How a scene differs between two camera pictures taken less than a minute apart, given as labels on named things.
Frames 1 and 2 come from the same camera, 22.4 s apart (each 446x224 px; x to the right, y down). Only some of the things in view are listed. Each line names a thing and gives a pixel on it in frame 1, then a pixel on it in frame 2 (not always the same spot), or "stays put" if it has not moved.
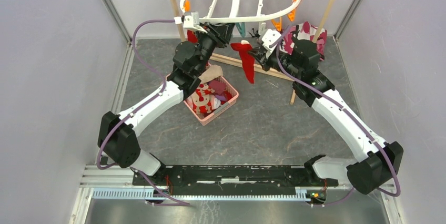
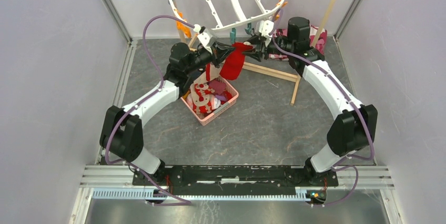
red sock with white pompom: x=247 y=60 → x=233 y=64
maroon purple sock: x=219 y=87 stays put
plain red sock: x=191 y=37 → x=208 y=71
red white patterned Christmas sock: x=200 y=99 stays put
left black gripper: x=220 y=33 → x=220 y=52
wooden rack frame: x=318 y=32 stays put
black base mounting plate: x=232 y=180 stays put
